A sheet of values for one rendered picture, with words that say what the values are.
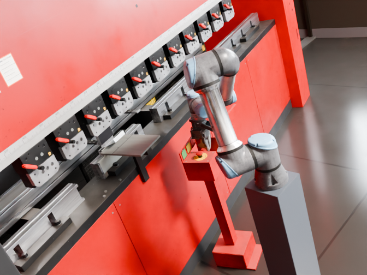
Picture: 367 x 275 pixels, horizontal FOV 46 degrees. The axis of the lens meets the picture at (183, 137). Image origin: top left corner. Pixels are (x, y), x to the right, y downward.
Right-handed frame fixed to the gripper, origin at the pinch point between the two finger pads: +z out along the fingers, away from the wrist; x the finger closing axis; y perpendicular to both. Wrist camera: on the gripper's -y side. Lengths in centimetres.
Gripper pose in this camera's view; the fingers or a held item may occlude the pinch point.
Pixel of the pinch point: (209, 149)
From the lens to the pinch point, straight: 238.5
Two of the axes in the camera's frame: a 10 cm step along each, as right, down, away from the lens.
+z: 2.2, 8.5, 4.9
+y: -8.9, -0.3, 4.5
